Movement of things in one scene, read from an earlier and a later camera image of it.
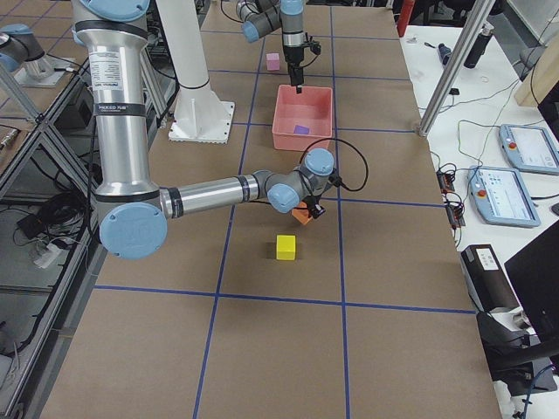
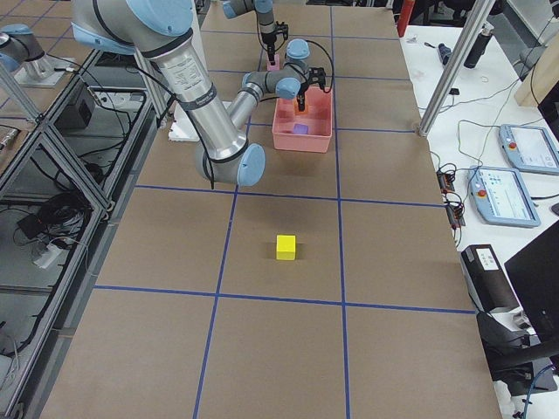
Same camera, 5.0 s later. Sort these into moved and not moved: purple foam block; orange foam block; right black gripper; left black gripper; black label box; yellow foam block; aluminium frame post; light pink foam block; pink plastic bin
Moved: left black gripper; right black gripper; orange foam block
Not moved: pink plastic bin; purple foam block; yellow foam block; aluminium frame post; light pink foam block; black label box
